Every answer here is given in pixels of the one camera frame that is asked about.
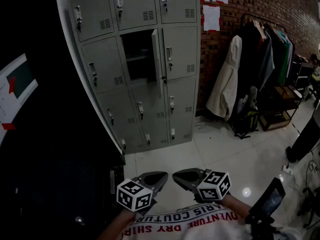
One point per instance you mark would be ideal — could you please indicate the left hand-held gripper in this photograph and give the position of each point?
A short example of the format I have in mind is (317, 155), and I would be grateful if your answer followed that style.
(135, 195)

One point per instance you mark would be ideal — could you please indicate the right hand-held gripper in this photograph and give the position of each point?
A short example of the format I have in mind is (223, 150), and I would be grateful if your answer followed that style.
(212, 186)

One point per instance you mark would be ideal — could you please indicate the grey metal locker door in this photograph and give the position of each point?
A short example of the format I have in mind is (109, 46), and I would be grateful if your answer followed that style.
(156, 59)

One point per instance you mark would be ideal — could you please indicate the grey metal locker cabinet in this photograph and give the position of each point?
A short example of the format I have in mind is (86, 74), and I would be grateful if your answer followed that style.
(105, 56)

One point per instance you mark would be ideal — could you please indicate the person's left forearm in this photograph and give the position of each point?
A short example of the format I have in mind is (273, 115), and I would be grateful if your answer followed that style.
(117, 224)

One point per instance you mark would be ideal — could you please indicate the person's right forearm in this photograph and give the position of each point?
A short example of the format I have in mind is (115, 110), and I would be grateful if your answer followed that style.
(236, 207)

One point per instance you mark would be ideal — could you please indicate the person's white printed shirt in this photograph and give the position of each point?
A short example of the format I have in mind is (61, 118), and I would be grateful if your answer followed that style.
(200, 227)

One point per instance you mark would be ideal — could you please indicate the black and yellow backpack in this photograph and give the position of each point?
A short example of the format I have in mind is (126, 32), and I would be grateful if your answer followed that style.
(247, 121)

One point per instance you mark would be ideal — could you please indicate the white power strip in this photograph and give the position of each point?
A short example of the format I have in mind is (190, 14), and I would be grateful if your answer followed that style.
(287, 169)

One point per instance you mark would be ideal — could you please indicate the black tripod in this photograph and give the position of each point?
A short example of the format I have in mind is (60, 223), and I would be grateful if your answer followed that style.
(311, 206)

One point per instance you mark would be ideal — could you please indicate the beige hanging jacket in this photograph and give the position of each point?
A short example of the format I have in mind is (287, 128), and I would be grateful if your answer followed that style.
(226, 84)

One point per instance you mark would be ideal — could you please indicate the brown wooden shelf unit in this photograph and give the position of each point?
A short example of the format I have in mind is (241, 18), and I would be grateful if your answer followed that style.
(282, 104)

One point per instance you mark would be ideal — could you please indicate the black hanging coat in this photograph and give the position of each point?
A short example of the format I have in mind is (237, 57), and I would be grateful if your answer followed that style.
(250, 59)

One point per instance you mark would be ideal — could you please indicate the blue-grey hanging shirt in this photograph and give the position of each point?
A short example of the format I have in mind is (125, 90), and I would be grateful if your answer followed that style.
(267, 61)

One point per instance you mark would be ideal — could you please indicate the green hanging shirt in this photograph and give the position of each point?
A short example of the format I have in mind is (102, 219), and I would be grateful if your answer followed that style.
(285, 59)

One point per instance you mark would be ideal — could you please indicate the black metal clothes rack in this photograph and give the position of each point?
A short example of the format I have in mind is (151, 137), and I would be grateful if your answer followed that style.
(265, 21)

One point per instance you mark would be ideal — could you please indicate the black phone on mount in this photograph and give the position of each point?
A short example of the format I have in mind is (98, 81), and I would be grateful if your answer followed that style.
(270, 201)

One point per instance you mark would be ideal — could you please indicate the white wall poster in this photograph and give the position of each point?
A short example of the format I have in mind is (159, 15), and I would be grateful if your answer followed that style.
(15, 91)

